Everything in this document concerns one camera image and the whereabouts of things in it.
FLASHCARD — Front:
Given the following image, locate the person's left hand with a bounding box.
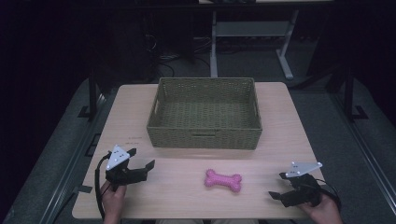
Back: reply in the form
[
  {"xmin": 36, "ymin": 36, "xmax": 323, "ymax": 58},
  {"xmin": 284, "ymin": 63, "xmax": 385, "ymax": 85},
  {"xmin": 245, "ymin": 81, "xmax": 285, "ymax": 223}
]
[{"xmin": 100, "ymin": 180, "xmax": 128, "ymax": 224}]

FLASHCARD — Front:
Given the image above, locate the black metal stand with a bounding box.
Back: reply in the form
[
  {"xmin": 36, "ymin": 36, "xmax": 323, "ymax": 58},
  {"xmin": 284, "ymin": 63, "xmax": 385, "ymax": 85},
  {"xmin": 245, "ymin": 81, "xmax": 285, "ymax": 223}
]
[
  {"xmin": 77, "ymin": 69, "xmax": 99, "ymax": 121},
  {"xmin": 343, "ymin": 66, "xmax": 370, "ymax": 122}
]

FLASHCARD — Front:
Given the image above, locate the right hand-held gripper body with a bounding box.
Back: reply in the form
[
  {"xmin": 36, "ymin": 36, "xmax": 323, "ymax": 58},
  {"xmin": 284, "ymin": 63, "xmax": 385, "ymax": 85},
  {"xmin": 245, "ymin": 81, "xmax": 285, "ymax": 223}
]
[{"xmin": 281, "ymin": 161, "xmax": 323, "ymax": 208}]

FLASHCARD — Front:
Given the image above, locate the pink bone-shaped toy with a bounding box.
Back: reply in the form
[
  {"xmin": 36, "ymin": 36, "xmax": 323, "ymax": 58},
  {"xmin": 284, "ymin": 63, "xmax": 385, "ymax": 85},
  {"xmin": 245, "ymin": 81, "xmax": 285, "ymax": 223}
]
[{"xmin": 204, "ymin": 168, "xmax": 243, "ymax": 193}]

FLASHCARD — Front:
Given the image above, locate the person's right hand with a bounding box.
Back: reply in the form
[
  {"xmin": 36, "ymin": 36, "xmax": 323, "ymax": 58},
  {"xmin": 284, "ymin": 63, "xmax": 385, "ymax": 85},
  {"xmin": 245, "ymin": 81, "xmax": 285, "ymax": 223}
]
[{"xmin": 299, "ymin": 194, "xmax": 344, "ymax": 224}]

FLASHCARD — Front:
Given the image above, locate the green woven basket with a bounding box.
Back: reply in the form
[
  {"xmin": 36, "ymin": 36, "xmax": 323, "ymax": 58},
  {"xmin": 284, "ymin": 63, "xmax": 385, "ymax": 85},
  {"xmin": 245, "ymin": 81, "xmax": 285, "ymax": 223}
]
[{"xmin": 146, "ymin": 77, "xmax": 263, "ymax": 150}]

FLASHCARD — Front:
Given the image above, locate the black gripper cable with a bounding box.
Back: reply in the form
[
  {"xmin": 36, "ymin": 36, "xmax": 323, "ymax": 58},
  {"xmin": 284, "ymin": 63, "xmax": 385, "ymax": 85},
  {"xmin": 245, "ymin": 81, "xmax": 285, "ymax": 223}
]
[
  {"xmin": 313, "ymin": 177, "xmax": 343, "ymax": 213},
  {"xmin": 93, "ymin": 151, "xmax": 113, "ymax": 220}
]

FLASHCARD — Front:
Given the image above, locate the white metal desk frame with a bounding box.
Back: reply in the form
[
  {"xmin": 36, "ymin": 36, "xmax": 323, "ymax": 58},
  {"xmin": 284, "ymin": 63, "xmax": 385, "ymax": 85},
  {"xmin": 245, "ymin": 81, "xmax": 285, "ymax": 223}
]
[{"xmin": 208, "ymin": 8, "xmax": 301, "ymax": 80}]

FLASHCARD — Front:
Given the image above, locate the tangle of floor cables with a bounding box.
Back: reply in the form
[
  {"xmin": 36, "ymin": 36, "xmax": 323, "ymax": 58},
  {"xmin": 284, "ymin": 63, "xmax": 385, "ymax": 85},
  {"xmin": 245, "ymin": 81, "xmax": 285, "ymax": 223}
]
[{"xmin": 144, "ymin": 32, "xmax": 213, "ymax": 76}]

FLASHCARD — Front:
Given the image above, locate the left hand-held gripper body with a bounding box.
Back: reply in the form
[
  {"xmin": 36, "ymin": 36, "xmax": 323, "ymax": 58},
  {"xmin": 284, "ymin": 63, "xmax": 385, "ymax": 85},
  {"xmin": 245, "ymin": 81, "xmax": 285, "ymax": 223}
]
[{"xmin": 105, "ymin": 145, "xmax": 149, "ymax": 191}]

